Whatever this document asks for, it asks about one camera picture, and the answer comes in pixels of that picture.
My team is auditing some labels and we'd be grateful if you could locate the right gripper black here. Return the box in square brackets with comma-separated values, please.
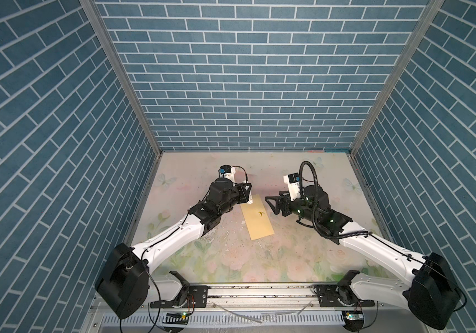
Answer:
[266, 189, 320, 225]

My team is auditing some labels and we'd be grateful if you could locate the yellow envelope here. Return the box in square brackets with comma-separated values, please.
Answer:
[241, 195, 275, 240]

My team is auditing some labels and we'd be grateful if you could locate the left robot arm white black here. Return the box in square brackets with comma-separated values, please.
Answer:
[95, 178, 253, 319]

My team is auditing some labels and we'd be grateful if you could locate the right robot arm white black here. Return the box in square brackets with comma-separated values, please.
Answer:
[265, 185, 467, 330]

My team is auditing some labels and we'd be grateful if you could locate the right controller board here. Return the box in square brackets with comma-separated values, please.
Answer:
[343, 311, 365, 322]

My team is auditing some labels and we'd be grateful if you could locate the controller board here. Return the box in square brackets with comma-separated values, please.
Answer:
[162, 312, 190, 326]
[343, 311, 365, 322]

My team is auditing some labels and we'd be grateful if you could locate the left controller board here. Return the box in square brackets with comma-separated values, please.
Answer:
[162, 312, 190, 326]

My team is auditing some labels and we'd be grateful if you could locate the left black camera cable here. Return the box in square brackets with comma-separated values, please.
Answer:
[231, 165, 250, 184]

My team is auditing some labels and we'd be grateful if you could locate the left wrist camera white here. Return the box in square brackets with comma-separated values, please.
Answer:
[218, 165, 236, 183]

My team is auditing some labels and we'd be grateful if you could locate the right black corrugated cable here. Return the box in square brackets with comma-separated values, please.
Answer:
[298, 160, 374, 240]

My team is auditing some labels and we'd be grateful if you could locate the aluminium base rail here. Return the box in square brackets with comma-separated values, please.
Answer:
[81, 282, 432, 332]

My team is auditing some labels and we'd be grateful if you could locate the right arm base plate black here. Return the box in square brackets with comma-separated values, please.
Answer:
[312, 283, 376, 307]

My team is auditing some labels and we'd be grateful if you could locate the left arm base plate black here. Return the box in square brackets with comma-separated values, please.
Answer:
[150, 285, 209, 309]

